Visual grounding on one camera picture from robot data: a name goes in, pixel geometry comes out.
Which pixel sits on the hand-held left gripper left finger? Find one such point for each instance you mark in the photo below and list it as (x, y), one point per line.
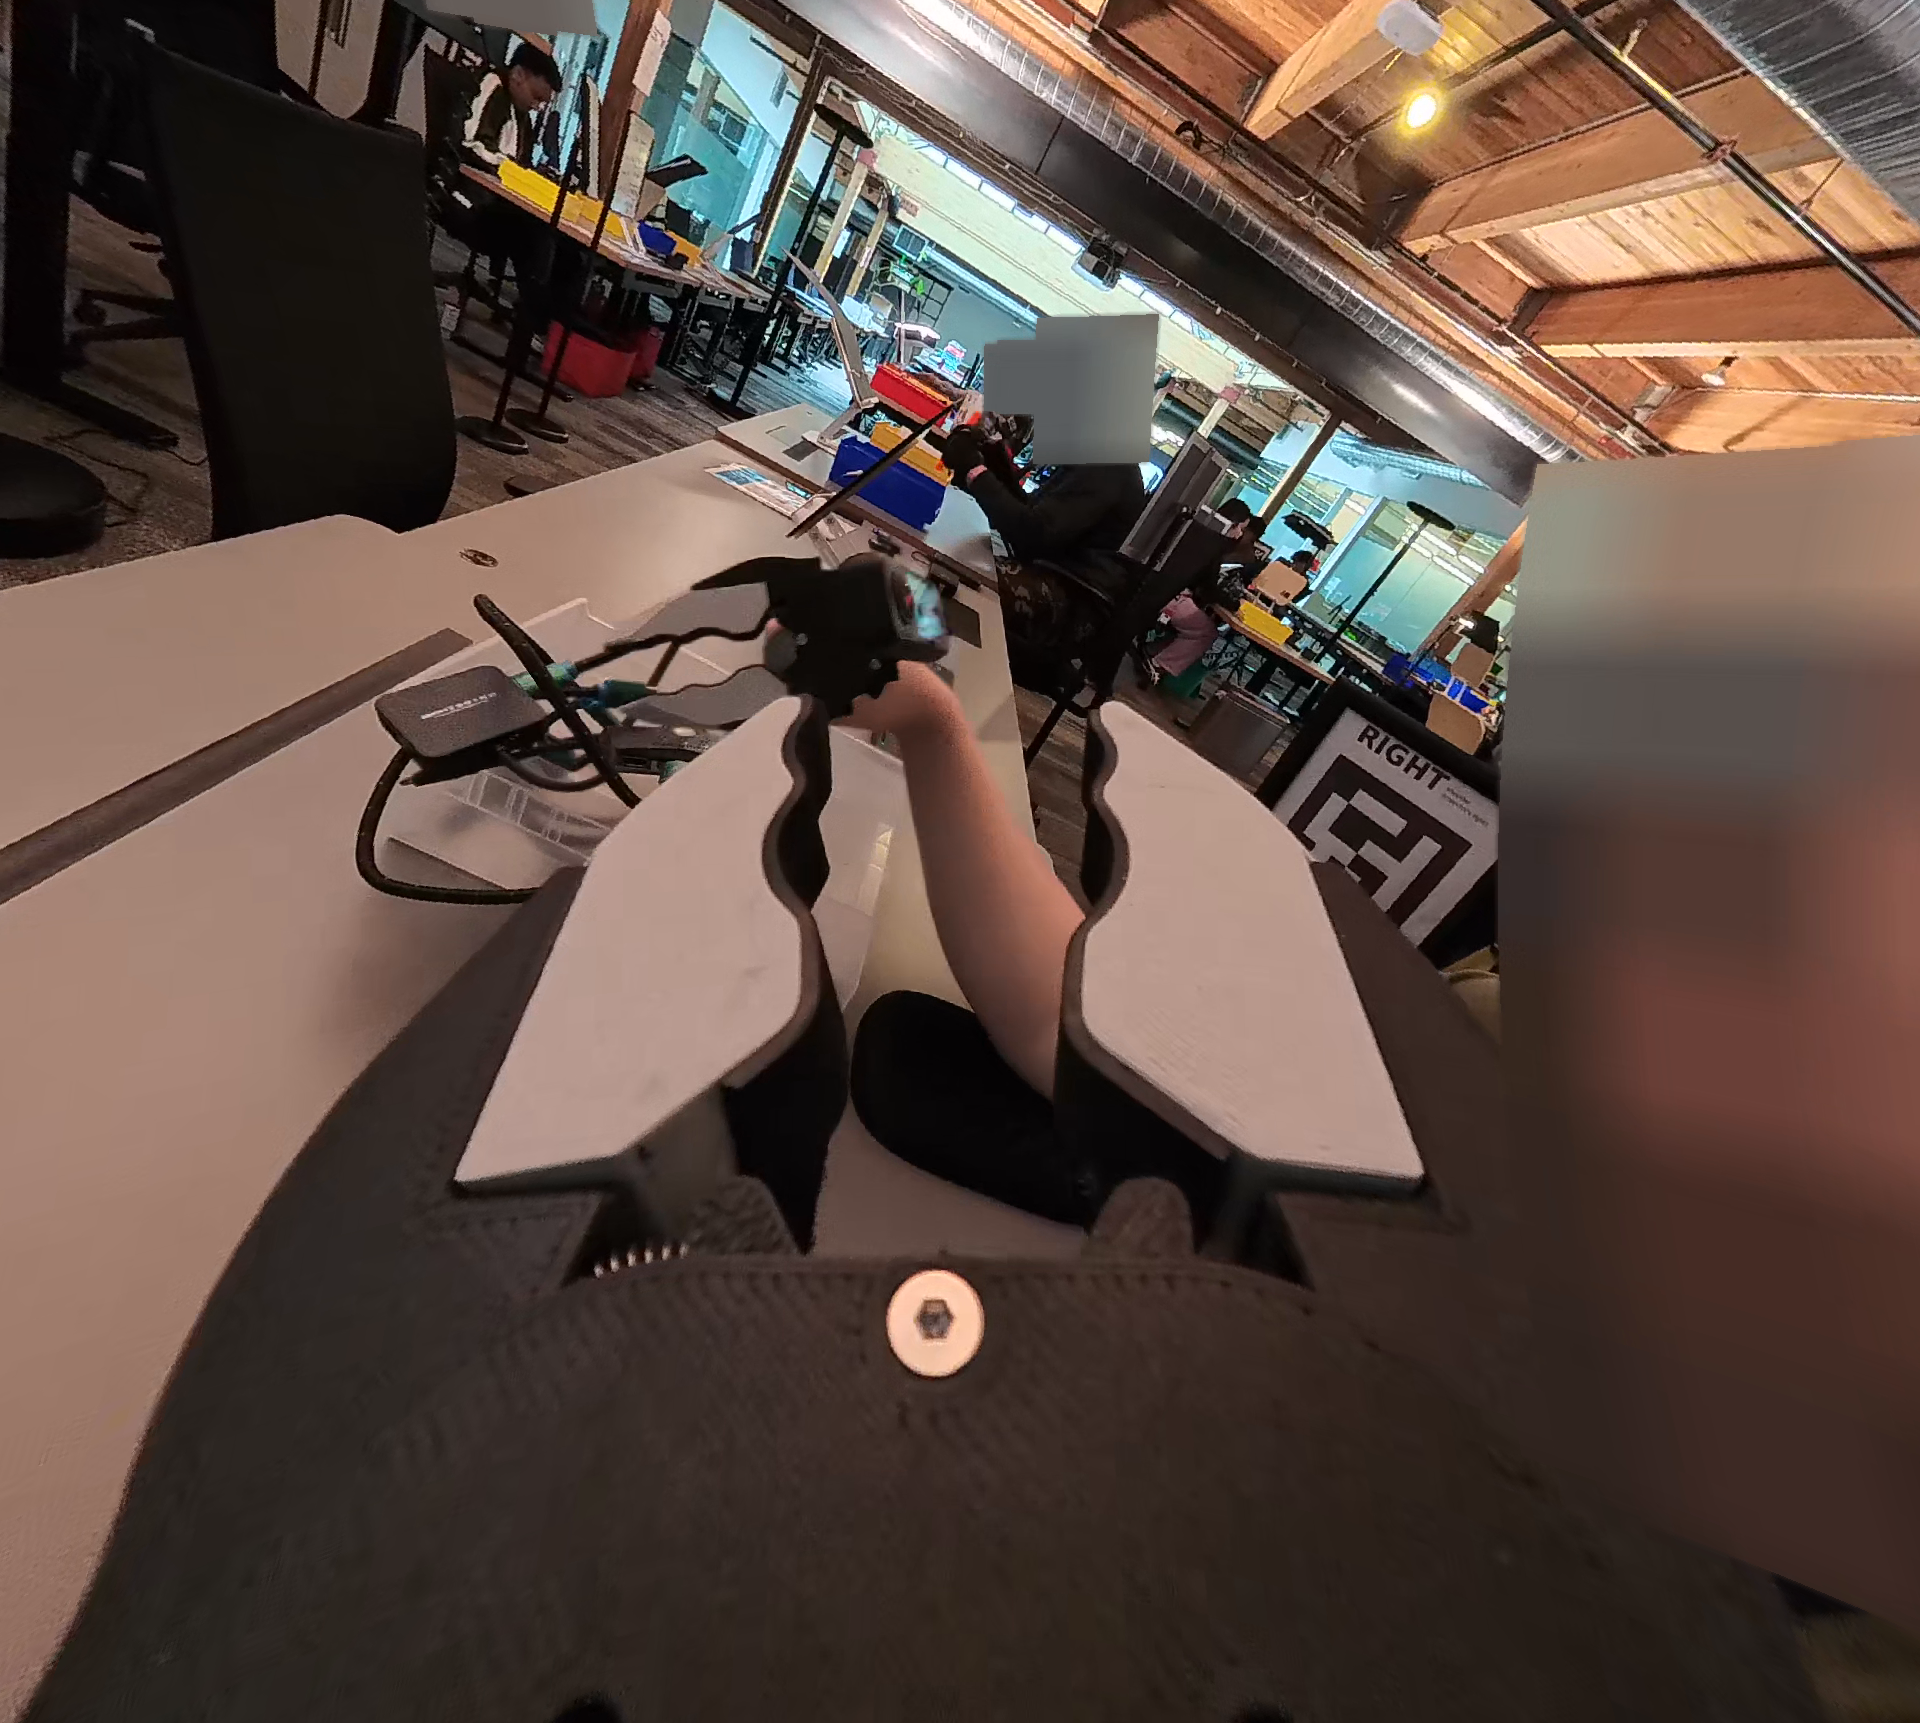
(660, 973)

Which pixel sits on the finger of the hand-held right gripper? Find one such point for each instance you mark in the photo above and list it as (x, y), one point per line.
(704, 631)
(750, 578)

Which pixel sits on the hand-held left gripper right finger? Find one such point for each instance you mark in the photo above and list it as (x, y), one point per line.
(1231, 973)

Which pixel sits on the clear plastic organizer box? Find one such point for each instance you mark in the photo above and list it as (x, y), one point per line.
(495, 815)

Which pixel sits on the black capture box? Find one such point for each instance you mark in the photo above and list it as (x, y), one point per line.
(458, 709)

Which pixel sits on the person's right forearm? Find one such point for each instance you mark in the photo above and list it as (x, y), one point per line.
(991, 867)

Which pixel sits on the person's right hand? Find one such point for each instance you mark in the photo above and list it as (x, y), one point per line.
(897, 697)

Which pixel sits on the blue bin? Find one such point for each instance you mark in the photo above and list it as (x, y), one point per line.
(884, 486)

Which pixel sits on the black-white printed tag board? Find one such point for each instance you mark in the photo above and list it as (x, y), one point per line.
(1389, 837)

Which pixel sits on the grey waste bin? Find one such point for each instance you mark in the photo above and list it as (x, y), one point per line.
(1242, 733)

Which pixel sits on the red table bin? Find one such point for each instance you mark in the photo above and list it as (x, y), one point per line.
(918, 388)

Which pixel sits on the red floor bin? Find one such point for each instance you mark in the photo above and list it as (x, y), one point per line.
(593, 358)

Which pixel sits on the black cushion pad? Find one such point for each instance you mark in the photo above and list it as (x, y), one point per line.
(945, 1107)

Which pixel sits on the yellow bin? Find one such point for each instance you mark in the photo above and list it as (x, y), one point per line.
(549, 186)

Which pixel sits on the black round stand base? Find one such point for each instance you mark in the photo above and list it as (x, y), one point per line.
(45, 500)

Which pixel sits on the round ceiling lamp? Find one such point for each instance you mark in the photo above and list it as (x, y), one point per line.
(1419, 110)

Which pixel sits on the white ceiling sensor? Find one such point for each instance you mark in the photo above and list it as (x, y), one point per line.
(1410, 24)

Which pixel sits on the black ceiling pipe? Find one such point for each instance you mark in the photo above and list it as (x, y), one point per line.
(1575, 28)

